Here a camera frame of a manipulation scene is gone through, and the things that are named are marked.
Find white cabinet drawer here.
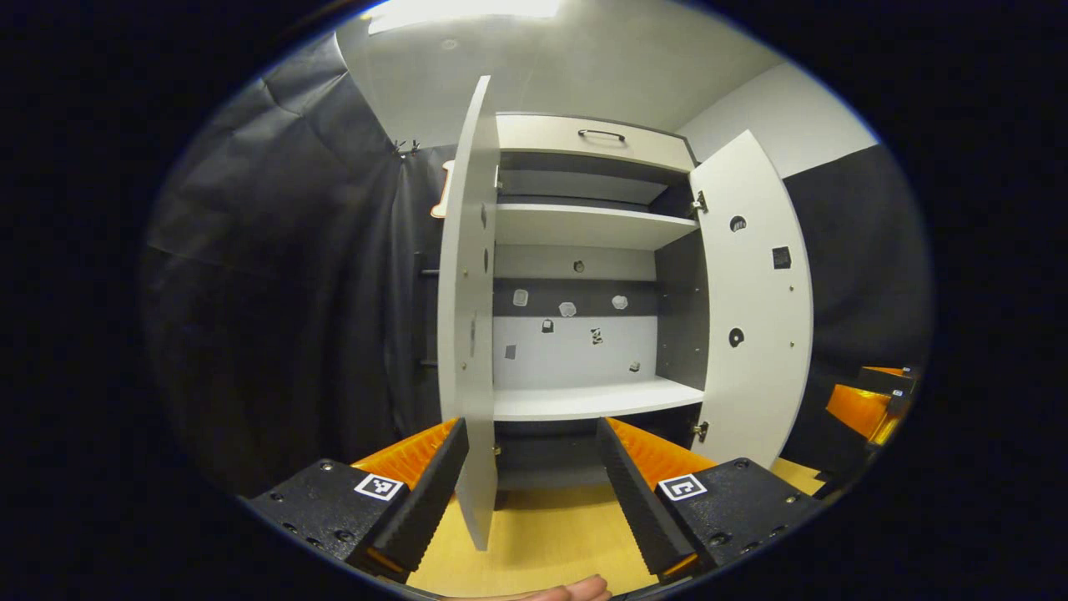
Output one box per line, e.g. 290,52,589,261
496,114,698,174

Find white cabinet shelf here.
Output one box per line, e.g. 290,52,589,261
492,376,707,422
496,203,700,251

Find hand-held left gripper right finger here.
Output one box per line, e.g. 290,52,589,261
595,416,823,585

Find black backdrop cloth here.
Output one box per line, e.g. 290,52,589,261
142,33,931,502

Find white cabinet door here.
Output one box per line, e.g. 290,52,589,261
420,75,501,552
688,129,814,470

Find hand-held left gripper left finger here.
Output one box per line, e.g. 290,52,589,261
242,417,470,583

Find white double-door shoe cabinet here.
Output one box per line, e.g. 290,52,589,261
492,113,712,512

